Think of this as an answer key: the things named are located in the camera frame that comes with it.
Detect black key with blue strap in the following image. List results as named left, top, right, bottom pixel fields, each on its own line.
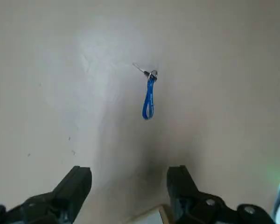
left=132, top=62, right=159, bottom=121

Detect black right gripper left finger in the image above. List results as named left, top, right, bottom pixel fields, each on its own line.
left=0, top=165, right=93, bottom=224

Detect white glass door panel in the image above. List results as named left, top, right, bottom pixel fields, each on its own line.
left=140, top=208, right=168, bottom=224

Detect wooden cabinet box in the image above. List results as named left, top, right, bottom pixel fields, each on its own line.
left=130, top=204, right=172, bottom=224

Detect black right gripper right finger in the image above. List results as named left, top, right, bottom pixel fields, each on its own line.
left=166, top=165, right=276, bottom=224

